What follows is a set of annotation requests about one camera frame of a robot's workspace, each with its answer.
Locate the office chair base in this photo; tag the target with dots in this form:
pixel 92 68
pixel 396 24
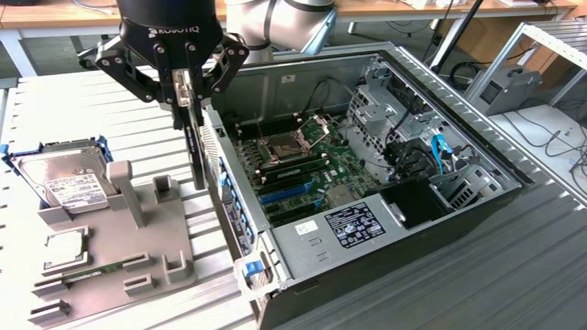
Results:
pixel 84 63

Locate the silver CPU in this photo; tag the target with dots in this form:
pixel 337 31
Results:
pixel 64 249

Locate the blue case latch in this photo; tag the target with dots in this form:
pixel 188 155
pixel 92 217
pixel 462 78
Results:
pixel 251 268

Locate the black RAM stick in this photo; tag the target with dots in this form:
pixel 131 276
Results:
pixel 293 173

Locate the green RAM stick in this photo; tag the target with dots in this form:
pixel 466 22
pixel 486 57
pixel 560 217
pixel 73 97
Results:
pixel 91 273

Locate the black pole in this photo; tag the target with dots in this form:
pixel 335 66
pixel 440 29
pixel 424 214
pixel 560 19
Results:
pixel 458 32

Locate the green motherboard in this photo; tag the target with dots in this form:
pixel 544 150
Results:
pixel 348 168

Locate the blue slot cover clip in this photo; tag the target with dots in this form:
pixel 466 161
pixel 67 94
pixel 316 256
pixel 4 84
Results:
pixel 249 237
pixel 241 218
pixel 223 179

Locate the open black PC case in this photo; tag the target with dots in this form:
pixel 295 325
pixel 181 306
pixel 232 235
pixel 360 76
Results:
pixel 367 275

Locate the grey control box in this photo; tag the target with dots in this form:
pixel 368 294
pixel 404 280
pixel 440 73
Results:
pixel 508 93

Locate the CPU socket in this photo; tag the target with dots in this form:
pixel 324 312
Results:
pixel 280 148

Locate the graphics card with metal bracket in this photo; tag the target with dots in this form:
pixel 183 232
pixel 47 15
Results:
pixel 195 154

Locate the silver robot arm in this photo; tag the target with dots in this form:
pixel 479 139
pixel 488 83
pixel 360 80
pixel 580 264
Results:
pixel 275 20

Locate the blue expansion slot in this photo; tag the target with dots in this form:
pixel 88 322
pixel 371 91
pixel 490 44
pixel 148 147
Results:
pixel 284 194

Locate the hard disk with blue caddy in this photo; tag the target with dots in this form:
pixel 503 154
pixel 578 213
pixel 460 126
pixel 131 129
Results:
pixel 59 172

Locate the silver chipset heatsink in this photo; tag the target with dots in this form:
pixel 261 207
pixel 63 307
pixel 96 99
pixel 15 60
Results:
pixel 343 195

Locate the metal disk bay cage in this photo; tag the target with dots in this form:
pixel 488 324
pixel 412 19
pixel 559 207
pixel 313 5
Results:
pixel 371 113

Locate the grey parts rack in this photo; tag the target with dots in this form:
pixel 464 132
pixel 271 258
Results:
pixel 115 240

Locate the metal socket cover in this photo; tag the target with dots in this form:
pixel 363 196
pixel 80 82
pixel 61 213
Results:
pixel 324 135

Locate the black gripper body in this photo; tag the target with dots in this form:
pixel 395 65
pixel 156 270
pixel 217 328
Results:
pixel 169 17

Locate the aluminium frame slat table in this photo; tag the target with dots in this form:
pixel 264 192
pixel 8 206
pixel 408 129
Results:
pixel 564 38

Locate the grey power supply unit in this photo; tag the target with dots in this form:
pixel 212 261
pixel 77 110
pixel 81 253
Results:
pixel 311 247

